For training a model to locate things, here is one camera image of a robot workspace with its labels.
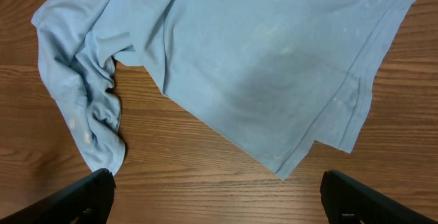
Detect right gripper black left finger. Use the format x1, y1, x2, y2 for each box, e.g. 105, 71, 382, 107
1, 169, 116, 224

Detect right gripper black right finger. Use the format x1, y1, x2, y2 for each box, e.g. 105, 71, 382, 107
320, 170, 437, 224

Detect light blue t-shirt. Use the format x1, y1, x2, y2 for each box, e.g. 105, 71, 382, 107
31, 0, 417, 179

